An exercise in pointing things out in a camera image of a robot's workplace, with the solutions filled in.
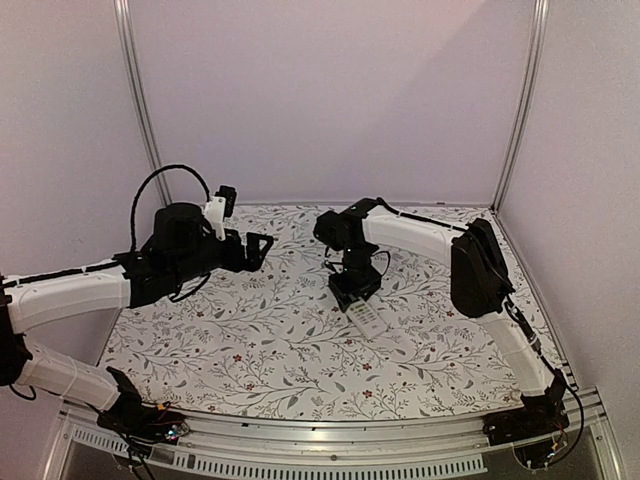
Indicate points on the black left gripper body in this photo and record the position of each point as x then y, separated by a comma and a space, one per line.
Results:
231, 261

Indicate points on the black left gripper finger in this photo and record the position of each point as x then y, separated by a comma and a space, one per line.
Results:
256, 252
254, 238

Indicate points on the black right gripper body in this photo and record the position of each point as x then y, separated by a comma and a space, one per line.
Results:
356, 284

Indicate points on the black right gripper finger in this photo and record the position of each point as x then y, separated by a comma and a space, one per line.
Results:
367, 292
345, 301

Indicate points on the white remote control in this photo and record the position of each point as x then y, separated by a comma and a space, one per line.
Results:
366, 319

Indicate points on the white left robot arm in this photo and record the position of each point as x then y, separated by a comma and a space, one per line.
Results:
188, 242

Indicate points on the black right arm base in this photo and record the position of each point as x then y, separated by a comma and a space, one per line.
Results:
539, 415

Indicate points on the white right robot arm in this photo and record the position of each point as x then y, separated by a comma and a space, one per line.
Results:
480, 287

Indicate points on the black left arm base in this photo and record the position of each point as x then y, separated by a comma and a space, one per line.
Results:
130, 416

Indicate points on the floral patterned table mat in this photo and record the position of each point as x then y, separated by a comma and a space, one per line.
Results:
274, 344

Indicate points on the aluminium front rail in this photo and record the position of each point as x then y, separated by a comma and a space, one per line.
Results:
229, 447

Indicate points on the left aluminium frame post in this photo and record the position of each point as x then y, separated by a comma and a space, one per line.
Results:
125, 27

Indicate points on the aluminium frame post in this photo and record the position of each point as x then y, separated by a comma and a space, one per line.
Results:
533, 59
125, 27

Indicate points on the right aluminium frame post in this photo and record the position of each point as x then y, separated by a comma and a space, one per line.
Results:
533, 59

